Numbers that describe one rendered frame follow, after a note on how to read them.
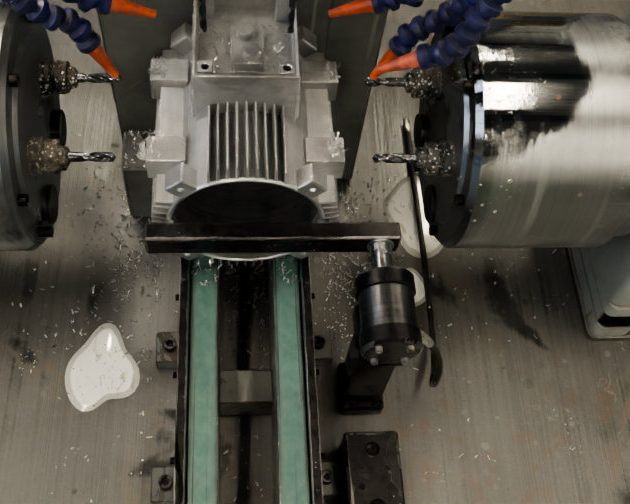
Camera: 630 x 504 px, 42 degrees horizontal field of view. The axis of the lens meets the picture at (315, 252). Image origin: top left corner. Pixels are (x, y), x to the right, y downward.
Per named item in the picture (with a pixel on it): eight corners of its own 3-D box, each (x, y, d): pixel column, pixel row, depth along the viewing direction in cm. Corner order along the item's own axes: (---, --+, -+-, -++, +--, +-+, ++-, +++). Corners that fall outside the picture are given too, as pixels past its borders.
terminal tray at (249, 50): (193, 34, 88) (190, -18, 81) (293, 36, 89) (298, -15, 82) (191, 124, 82) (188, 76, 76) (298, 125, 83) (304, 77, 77)
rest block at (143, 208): (133, 179, 110) (122, 123, 100) (185, 179, 111) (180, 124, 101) (130, 217, 107) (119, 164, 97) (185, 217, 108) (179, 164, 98)
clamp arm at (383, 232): (394, 231, 86) (147, 232, 84) (399, 215, 84) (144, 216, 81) (398, 260, 85) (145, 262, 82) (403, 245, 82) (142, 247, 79)
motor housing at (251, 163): (164, 124, 100) (150, 7, 84) (319, 125, 102) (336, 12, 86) (158, 269, 91) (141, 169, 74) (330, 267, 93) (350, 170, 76)
